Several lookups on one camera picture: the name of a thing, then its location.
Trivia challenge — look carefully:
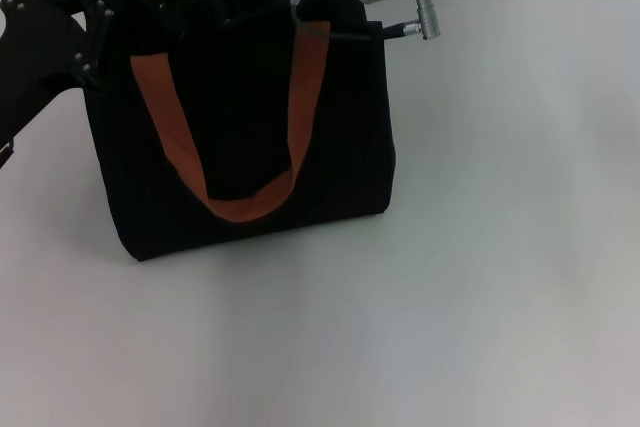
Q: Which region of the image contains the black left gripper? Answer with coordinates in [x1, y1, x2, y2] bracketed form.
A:
[0, 0, 140, 169]

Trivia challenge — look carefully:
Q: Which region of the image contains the black right gripper cable with plugs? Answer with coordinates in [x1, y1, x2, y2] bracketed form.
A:
[287, 0, 444, 43]

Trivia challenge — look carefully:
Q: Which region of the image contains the black bag with orange handles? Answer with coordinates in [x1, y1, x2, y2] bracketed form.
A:
[82, 0, 399, 264]

